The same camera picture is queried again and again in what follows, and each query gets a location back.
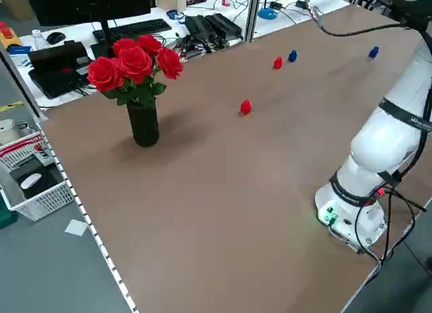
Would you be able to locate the red block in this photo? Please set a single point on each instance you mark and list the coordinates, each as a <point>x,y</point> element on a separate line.
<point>277,62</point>
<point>245,107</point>

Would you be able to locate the blue block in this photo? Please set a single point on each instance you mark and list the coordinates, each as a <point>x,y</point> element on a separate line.
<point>292,55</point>
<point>373,52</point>

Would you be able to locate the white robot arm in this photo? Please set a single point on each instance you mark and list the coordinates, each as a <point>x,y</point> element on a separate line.
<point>381,147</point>

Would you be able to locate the black cylindrical vase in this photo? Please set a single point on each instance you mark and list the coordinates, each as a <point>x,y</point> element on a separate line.
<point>143,125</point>

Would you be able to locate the red rose bouquet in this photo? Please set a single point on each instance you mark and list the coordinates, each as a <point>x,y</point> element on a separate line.
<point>133,63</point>

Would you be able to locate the black power brick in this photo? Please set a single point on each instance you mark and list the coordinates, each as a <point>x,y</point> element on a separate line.
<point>200,28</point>
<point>224,25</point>

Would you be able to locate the black keyboard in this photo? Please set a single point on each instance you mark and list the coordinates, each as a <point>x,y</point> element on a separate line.
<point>135,29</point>

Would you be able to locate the blue rounded lamp base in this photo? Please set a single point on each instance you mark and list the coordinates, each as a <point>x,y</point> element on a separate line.
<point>268,13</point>

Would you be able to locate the white paper sheet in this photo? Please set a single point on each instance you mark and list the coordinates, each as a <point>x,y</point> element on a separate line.
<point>76,227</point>

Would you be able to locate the small black adapter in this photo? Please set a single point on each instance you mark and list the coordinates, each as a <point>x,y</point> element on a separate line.
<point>301,4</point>

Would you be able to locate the white plastic basket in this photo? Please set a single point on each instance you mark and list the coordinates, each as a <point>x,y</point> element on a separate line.
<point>44,198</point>

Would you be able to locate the white computer mouse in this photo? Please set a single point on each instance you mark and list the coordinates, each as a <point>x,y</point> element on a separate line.
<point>31,180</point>

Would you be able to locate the black computer mouse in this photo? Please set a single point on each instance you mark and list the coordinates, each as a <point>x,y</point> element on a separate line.
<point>55,37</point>

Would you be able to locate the black computer monitor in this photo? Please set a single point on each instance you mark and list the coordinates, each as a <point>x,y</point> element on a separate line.
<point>84,4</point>

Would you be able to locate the white kettle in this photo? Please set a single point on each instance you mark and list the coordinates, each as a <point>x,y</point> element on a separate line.
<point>8,131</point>

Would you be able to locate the clear water bottle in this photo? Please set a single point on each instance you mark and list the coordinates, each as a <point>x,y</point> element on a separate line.
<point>39,40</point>

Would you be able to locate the blue and white box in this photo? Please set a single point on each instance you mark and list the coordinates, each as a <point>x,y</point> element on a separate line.
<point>20,55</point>

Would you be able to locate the aluminium frame post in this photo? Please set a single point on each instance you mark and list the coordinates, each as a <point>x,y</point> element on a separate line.
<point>253,14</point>

